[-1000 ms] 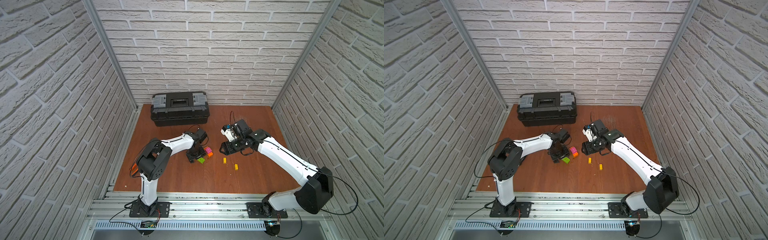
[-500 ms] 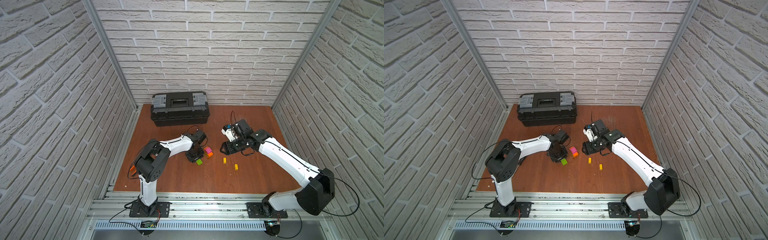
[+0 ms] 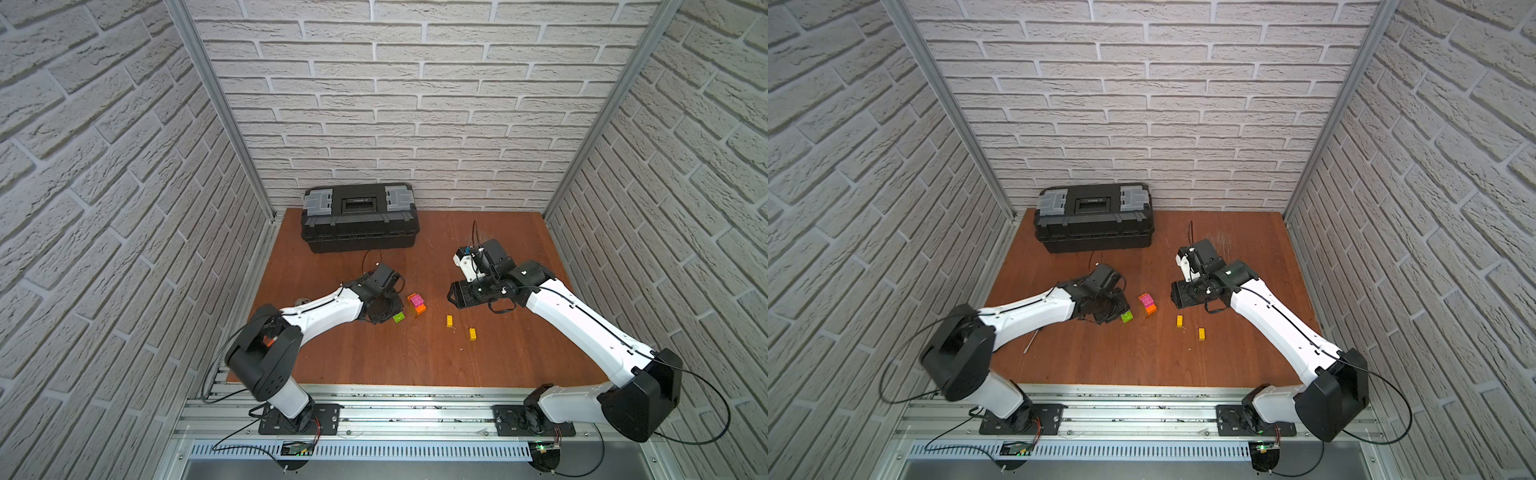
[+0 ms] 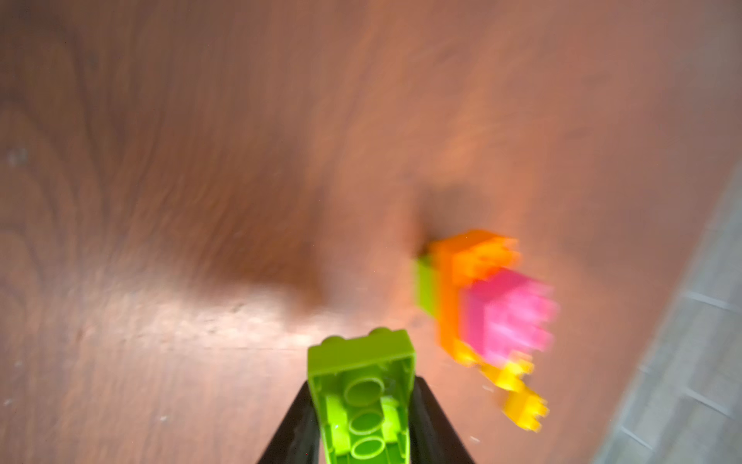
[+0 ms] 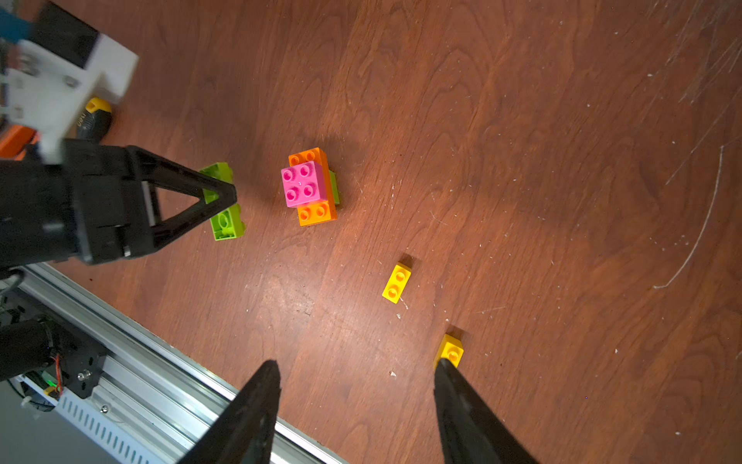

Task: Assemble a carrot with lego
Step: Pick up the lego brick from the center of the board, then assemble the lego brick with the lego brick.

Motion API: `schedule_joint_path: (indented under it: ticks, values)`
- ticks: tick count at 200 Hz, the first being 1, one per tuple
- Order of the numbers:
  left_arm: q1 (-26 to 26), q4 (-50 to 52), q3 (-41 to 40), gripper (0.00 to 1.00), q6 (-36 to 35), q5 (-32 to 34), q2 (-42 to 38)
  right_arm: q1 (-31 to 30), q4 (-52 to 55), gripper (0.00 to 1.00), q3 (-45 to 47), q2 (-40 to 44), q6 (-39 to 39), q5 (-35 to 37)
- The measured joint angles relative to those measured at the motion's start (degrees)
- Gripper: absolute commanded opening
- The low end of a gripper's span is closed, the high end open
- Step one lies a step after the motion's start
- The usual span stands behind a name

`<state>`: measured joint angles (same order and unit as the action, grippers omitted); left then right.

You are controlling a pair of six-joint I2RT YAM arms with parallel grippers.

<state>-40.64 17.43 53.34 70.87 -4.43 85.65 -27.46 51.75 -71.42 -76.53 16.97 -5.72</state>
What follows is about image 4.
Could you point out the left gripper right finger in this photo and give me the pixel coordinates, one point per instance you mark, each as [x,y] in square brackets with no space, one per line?
[433,438]

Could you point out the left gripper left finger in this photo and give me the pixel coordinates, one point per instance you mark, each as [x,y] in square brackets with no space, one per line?
[297,439]

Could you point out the green long lego brick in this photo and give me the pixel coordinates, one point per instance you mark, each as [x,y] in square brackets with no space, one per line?
[361,390]

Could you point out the pink lego brick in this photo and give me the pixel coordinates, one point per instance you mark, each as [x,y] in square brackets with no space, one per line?
[507,315]

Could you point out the small green lego brick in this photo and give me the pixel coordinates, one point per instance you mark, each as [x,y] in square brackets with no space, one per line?
[426,285]

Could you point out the yellow small lego brick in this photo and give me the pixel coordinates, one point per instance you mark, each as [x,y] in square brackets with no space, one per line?
[508,377]
[526,409]

